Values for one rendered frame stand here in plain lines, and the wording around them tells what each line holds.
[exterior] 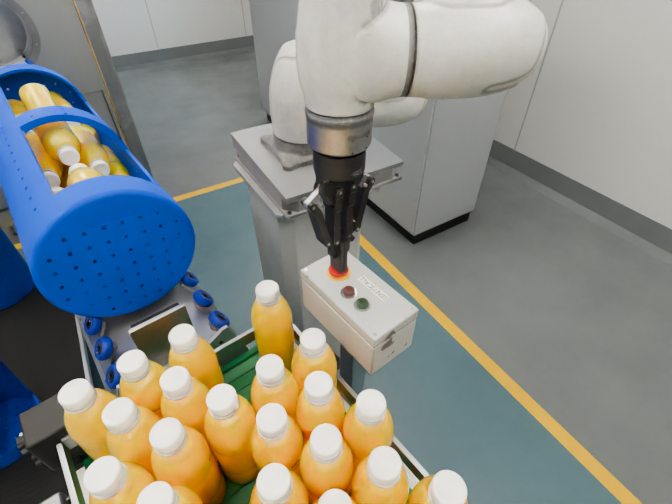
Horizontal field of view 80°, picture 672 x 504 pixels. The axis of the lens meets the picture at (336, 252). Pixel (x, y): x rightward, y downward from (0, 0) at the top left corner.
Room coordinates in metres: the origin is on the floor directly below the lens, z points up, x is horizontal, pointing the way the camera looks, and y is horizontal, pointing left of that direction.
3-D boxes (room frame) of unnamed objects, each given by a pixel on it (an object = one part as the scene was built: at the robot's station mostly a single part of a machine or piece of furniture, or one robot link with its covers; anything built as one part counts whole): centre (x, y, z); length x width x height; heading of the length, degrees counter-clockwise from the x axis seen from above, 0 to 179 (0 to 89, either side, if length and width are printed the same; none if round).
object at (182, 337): (0.37, 0.23, 1.11); 0.04 x 0.04 x 0.02
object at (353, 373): (0.48, -0.04, 0.50); 0.04 x 0.04 x 1.00; 39
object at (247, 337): (0.39, 0.27, 0.96); 0.40 x 0.01 x 0.03; 129
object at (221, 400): (0.27, 0.15, 1.11); 0.04 x 0.04 x 0.02
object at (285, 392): (0.31, 0.09, 1.00); 0.07 x 0.07 x 0.20
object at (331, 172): (0.52, 0.00, 1.30); 0.08 x 0.07 x 0.09; 129
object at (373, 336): (0.48, -0.04, 1.05); 0.20 x 0.10 x 0.10; 39
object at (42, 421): (0.30, 0.45, 0.95); 0.10 x 0.07 x 0.10; 129
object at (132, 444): (0.25, 0.28, 1.00); 0.07 x 0.07 x 0.20
